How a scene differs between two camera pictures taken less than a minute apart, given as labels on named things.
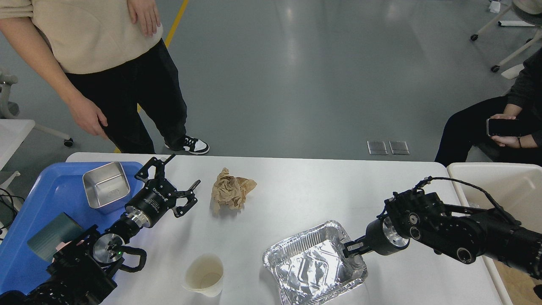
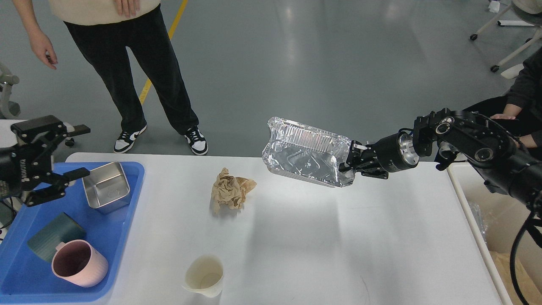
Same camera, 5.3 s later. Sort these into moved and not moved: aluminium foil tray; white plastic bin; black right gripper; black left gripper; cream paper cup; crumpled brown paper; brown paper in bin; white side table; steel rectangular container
Moved: aluminium foil tray; black right gripper; black left gripper
Not moved: crumpled brown paper; steel rectangular container; white side table; brown paper in bin; white plastic bin; cream paper cup
